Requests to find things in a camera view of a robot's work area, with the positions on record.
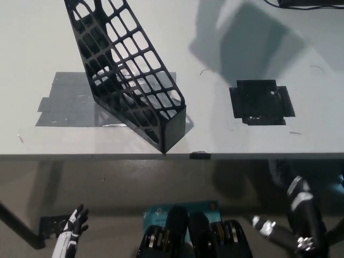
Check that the teal cardboard box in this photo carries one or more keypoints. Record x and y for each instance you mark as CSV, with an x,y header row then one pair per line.
x,y
158,215

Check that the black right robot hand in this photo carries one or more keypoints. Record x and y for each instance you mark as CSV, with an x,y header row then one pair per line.
x,y
309,223

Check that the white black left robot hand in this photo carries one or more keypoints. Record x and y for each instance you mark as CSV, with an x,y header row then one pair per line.
x,y
67,239

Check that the grey tape patch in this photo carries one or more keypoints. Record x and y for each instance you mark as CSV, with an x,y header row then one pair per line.
x,y
61,107

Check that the black tape patch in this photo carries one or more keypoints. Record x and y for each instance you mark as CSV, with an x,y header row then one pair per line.
x,y
258,102

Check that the black mesh magazine stand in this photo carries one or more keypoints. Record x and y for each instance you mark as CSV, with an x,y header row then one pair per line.
x,y
172,126

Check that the black desk leg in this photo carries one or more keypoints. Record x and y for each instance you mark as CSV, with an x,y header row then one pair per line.
x,y
336,229
21,227

